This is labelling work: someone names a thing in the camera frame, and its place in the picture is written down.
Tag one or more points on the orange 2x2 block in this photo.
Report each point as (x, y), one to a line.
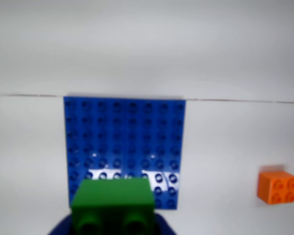
(265, 187)

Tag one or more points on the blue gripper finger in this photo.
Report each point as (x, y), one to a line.
(162, 225)
(62, 226)

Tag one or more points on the green 2x2 block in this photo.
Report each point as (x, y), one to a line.
(112, 193)

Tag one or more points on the blue 8x8 baseplate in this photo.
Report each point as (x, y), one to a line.
(124, 137)

